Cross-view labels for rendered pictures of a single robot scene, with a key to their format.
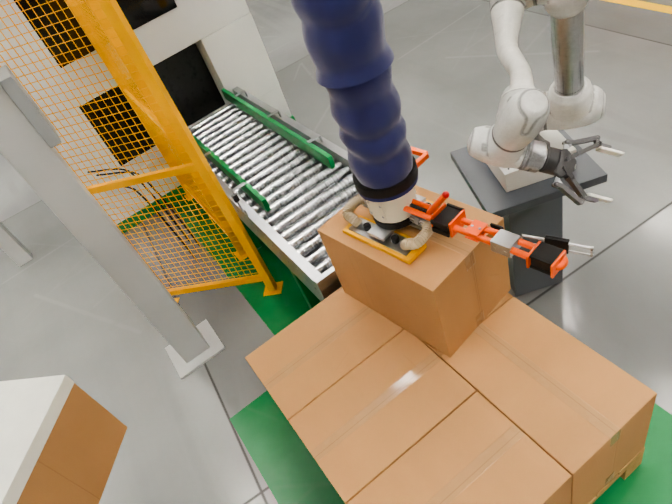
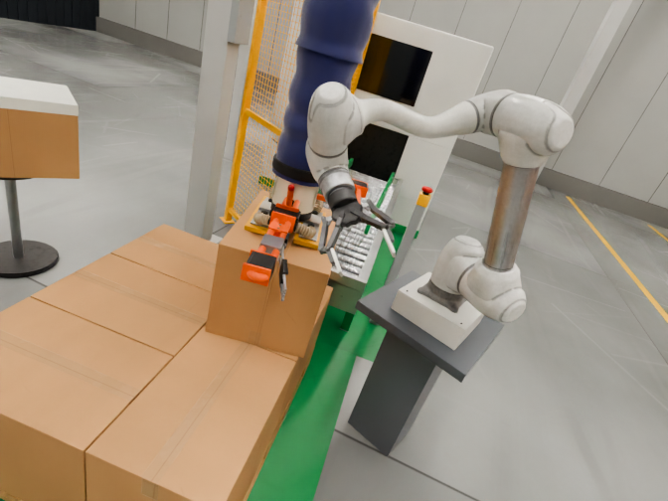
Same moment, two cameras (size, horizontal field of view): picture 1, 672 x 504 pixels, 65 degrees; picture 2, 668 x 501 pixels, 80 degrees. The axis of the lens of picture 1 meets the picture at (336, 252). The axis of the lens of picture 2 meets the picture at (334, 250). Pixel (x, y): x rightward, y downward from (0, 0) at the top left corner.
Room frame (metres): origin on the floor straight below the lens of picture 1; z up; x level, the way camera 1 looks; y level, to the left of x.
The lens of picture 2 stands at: (0.22, -1.08, 1.64)
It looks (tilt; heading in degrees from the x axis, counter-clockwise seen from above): 27 degrees down; 25
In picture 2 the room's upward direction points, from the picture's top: 17 degrees clockwise
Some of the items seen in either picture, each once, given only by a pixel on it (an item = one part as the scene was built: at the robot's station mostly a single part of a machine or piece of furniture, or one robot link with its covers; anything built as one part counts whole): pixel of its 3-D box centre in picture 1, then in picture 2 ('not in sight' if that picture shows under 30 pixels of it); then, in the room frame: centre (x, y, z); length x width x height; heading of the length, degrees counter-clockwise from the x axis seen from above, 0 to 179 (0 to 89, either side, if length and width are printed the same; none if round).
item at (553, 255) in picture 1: (545, 259); (258, 266); (0.95, -0.55, 1.08); 0.08 x 0.07 x 0.05; 29
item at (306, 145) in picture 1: (274, 119); (387, 198); (3.36, 0.04, 0.60); 1.60 x 0.11 x 0.09; 18
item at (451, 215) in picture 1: (448, 219); (284, 217); (1.26, -0.38, 1.08); 0.10 x 0.08 x 0.06; 119
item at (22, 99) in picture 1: (29, 107); (242, 16); (2.25, 0.91, 1.62); 0.20 x 0.05 x 0.30; 18
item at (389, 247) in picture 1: (381, 235); (266, 211); (1.43, -0.18, 0.97); 0.34 x 0.10 x 0.05; 29
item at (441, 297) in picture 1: (414, 259); (280, 265); (1.48, -0.28, 0.74); 0.60 x 0.40 x 0.40; 28
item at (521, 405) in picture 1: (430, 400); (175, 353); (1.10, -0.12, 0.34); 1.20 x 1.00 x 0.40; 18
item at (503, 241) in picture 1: (505, 243); (270, 247); (1.07, -0.49, 1.07); 0.07 x 0.07 x 0.04; 29
